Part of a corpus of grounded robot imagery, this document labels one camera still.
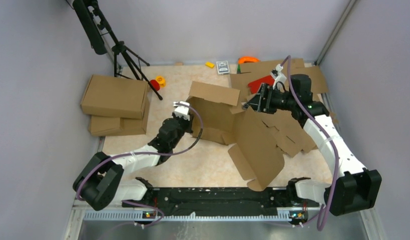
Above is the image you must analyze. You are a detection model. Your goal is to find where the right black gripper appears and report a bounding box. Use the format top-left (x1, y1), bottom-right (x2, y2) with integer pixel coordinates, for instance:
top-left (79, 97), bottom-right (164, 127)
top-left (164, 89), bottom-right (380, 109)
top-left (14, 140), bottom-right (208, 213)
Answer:
top-left (243, 83), bottom-right (296, 115)

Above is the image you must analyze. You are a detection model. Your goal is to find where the brown cardboard box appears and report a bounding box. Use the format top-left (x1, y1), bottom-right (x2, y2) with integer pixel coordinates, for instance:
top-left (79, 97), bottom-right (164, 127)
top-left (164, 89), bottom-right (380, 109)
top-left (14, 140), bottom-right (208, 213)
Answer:
top-left (81, 74), bottom-right (149, 120)
top-left (187, 81), bottom-right (284, 192)

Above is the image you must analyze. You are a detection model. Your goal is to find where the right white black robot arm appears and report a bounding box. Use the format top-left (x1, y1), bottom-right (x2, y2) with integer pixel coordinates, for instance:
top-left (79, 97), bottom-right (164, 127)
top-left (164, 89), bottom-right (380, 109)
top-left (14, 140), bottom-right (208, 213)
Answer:
top-left (243, 63), bottom-right (382, 216)

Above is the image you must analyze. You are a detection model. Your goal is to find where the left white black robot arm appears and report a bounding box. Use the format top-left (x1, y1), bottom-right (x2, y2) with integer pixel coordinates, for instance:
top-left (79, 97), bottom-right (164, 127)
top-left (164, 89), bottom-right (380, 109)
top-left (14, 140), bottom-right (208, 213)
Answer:
top-left (73, 101), bottom-right (203, 211)

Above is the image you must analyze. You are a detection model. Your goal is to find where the folded brown cardboard box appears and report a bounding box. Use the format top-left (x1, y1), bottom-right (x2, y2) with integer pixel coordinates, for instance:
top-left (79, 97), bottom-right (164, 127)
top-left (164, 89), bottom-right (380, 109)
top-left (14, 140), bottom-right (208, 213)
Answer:
top-left (81, 74), bottom-right (149, 120)

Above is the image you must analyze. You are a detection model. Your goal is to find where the lower folded cardboard box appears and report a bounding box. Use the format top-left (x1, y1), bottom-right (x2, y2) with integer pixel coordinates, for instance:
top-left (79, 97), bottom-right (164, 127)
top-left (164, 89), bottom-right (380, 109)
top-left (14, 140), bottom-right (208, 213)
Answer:
top-left (88, 115), bottom-right (148, 137)

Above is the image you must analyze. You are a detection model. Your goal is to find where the red plastic sheet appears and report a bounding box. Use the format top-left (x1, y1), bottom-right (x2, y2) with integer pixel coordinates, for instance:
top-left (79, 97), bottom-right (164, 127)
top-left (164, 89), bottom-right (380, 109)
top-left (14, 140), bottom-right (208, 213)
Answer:
top-left (247, 75), bottom-right (274, 94)

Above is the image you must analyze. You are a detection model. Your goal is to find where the stack of flat cardboard sheets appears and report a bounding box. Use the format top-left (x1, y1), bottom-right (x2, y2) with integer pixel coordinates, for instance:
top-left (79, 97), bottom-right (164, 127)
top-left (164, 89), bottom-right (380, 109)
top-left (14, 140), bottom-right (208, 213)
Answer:
top-left (230, 58), bottom-right (330, 157)

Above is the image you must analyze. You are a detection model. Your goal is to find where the red yellow toy spool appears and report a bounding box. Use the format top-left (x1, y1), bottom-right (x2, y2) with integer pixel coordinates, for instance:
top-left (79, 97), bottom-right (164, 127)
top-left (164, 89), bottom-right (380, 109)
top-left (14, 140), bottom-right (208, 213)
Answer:
top-left (150, 75), bottom-right (166, 91)

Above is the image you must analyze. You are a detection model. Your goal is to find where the blue playing card deck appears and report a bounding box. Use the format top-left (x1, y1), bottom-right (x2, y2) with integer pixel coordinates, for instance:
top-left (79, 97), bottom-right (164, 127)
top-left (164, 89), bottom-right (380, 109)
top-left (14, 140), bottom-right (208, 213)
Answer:
top-left (216, 60), bottom-right (230, 75)

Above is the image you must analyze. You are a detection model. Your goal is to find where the small yellow block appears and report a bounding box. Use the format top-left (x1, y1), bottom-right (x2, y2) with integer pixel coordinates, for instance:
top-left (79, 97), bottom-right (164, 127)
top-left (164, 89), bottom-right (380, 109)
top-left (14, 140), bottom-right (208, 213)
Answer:
top-left (205, 61), bottom-right (215, 69)

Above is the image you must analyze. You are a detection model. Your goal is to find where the orange plastic ring toy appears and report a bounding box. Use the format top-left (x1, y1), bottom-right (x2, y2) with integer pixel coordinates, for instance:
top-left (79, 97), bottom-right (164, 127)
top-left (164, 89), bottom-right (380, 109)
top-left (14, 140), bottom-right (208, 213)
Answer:
top-left (238, 56), bottom-right (260, 65)

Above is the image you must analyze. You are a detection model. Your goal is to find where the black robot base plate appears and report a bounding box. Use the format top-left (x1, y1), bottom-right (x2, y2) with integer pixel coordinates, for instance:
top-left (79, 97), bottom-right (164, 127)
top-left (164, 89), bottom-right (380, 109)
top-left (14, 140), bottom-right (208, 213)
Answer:
top-left (138, 187), bottom-right (319, 217)

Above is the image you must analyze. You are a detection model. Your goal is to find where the black camera tripod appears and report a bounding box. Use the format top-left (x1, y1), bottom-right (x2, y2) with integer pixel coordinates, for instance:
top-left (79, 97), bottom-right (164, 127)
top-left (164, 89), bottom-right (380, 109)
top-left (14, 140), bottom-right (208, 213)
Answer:
top-left (66, 0), bottom-right (163, 100)

